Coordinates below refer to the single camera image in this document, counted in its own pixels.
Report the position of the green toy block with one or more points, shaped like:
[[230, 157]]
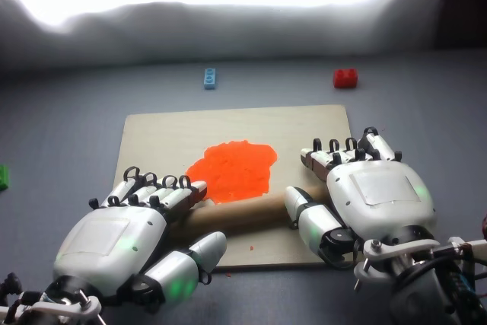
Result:
[[4, 178]]

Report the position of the red two-stud toy block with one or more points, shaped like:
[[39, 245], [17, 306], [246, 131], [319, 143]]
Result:
[[346, 79]]

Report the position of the light blue toy block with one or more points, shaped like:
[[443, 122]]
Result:
[[211, 79]]

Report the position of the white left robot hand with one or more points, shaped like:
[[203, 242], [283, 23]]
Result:
[[106, 245]]

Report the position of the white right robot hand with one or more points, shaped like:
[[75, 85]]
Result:
[[380, 195]]

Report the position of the light wooden board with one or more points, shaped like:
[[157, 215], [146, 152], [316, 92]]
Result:
[[171, 142]]

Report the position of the wooden rolling pin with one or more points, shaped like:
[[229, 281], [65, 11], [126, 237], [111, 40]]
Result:
[[243, 212]]

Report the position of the white draped backdrop sheet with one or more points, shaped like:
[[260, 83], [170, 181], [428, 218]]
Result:
[[228, 36]]

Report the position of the orange play dough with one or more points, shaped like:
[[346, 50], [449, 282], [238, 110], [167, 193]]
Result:
[[236, 173]]

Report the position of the grey table cloth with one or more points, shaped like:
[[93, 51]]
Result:
[[418, 131]]

